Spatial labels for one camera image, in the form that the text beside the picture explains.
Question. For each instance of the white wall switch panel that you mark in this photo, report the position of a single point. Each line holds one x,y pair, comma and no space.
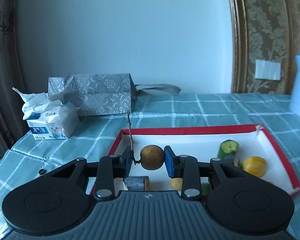
268,69

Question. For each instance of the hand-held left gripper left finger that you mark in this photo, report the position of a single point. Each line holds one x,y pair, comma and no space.
128,163

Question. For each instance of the white tissue pack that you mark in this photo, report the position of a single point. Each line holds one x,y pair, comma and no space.
57,122

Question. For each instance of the short cucumber piece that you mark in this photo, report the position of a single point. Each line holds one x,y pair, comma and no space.
226,150

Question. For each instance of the grey patterned gift bag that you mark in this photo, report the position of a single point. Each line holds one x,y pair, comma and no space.
102,92

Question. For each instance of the yellow fruit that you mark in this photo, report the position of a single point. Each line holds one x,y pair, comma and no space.
255,167

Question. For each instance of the green tomato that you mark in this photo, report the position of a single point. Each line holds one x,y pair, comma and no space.
205,189

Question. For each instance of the red cardboard box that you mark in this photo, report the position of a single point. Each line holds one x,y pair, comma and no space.
190,142

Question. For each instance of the small black cap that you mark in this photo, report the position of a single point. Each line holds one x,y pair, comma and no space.
42,171

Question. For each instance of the dark banana piece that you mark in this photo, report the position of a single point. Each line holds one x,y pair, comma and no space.
136,182

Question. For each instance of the green checked tablecloth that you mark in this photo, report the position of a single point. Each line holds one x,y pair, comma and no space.
215,110

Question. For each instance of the brown longan with twig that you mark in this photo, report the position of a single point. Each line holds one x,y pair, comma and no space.
152,160

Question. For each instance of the brown patterned curtain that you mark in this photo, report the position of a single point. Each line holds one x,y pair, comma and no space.
2,80

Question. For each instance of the small brown longan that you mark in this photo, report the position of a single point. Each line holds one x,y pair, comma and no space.
176,183

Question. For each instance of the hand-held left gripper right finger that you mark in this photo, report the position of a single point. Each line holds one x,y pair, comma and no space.
169,165

